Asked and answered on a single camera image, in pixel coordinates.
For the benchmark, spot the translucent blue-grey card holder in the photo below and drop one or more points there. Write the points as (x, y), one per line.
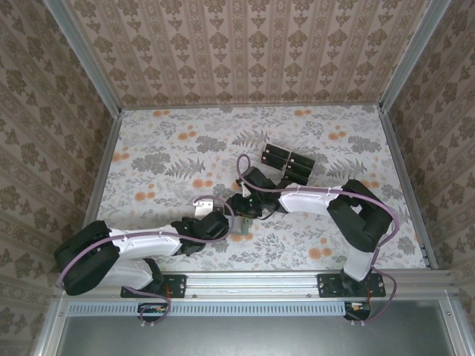
(245, 230)

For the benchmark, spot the black battery holder tray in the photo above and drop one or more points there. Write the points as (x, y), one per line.
(272, 168)

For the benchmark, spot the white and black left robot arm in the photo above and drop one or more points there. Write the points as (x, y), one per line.
(148, 245)

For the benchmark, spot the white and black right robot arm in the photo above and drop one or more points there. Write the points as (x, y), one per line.
(304, 204)

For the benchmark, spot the black credit card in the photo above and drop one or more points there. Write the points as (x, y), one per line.
(279, 149)
(297, 178)
(274, 158)
(302, 158)
(300, 168)

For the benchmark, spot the small black connector board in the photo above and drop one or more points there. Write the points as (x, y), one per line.
(152, 310)
(358, 310)

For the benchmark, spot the floral patterned tablecloth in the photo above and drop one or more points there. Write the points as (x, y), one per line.
(156, 126)

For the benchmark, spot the grey sheet metal panel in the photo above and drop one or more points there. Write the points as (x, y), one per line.
(252, 337)

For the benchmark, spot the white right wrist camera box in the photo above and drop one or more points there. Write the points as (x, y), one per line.
(245, 191)

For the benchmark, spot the long aluminium mounting rail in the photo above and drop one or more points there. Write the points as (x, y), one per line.
(252, 285)

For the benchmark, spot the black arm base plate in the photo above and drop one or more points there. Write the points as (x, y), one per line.
(176, 287)
(328, 285)

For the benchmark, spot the aluminium side rail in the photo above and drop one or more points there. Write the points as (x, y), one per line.
(401, 167)
(107, 155)

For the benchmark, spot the aluminium frame post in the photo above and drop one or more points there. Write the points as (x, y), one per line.
(91, 63)
(407, 55)

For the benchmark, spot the aluminium frame bar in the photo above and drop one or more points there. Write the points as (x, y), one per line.
(52, 330)
(454, 330)

